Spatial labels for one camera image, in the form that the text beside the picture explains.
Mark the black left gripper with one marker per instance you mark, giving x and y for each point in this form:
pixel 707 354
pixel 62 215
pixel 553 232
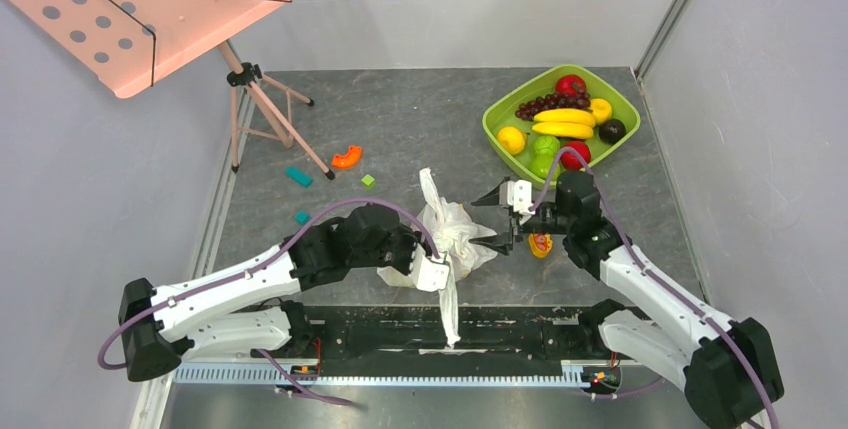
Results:
pixel 412 238

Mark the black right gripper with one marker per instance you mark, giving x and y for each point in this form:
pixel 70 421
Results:
pixel 512 222

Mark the white plastic bag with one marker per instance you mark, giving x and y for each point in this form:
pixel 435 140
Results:
pixel 452 229

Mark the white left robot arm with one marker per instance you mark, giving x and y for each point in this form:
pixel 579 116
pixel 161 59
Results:
pixel 246 308

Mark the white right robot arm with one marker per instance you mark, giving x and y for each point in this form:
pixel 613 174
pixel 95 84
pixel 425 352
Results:
pixel 726 368

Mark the green fake apple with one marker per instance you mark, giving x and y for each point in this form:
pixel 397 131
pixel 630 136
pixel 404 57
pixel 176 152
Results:
pixel 541 165

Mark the yellow fake lemon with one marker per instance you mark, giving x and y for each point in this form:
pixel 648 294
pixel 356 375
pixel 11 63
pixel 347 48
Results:
pixel 512 139

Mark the green fake lime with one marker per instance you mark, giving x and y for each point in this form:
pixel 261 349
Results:
pixel 546 145

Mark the red fake pomegranate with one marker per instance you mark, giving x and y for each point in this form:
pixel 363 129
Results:
pixel 573 160

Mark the purple fake grapes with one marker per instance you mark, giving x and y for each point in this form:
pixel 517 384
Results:
pixel 528 110

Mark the lower fake banana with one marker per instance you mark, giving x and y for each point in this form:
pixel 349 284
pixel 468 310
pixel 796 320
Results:
pixel 568 130

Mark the fake banana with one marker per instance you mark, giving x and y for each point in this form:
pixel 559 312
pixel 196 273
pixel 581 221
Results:
pixel 565 115
pixel 568 130

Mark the upper fake banana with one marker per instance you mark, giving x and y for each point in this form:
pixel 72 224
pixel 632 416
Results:
pixel 565 115

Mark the dark fake plum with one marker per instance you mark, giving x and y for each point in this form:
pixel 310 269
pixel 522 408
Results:
pixel 612 131

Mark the small yellow fake fruit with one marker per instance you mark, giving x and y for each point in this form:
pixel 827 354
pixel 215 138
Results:
pixel 601 109

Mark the red fake apple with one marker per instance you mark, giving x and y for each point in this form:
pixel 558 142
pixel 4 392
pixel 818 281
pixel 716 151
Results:
pixel 571 85

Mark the yellow orange toy piece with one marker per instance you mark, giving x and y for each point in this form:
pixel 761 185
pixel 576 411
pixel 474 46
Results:
pixel 540 245

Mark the small teal cube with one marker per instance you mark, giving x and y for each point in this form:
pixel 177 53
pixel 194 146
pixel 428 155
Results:
pixel 302 217

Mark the orange curved toy block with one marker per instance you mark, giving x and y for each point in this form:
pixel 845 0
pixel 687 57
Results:
pixel 348 159

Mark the teal rectangular block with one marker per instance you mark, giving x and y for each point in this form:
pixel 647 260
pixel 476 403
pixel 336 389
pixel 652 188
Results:
pixel 298 176

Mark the pink music stand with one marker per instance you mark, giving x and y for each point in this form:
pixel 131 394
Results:
pixel 129 45

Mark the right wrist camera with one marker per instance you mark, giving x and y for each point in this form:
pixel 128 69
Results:
pixel 517 195

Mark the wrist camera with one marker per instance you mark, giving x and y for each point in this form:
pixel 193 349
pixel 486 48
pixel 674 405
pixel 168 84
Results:
pixel 517 195
pixel 428 273

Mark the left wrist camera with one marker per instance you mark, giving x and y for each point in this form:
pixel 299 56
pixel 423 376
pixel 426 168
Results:
pixel 428 273

